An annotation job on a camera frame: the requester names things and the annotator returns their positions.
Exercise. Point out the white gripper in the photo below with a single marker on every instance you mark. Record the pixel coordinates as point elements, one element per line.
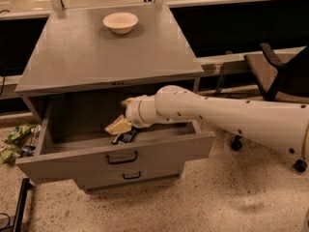
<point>132,112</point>

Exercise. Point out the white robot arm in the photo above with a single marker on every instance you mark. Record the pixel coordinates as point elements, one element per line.
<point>263,190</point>

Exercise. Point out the grey drawer cabinet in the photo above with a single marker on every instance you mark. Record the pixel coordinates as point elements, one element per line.
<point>77,53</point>

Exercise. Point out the grey open top drawer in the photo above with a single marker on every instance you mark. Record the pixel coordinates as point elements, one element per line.
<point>73,143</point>

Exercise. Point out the grey lower drawer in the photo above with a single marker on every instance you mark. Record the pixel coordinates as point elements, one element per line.
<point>122,178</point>

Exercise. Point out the white paper bowl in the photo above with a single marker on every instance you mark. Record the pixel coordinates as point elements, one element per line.
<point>120,23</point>

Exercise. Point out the green snack bags pile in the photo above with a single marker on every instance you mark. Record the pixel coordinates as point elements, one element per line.
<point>21,142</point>

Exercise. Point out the black stand base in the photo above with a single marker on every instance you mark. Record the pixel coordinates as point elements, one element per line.
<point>13,223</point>

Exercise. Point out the black office chair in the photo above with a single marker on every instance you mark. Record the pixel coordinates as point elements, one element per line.
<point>281,77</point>

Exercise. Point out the black top drawer handle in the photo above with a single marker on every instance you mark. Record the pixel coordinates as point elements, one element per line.
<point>122,159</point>

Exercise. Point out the black drawer handle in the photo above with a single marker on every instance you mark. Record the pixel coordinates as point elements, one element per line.
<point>132,176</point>
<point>122,159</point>

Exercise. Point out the black lower drawer handle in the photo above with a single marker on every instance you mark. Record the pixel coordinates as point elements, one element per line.
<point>132,176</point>

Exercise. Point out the grey metal upright post left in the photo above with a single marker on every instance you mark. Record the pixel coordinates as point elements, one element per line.
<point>58,7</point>

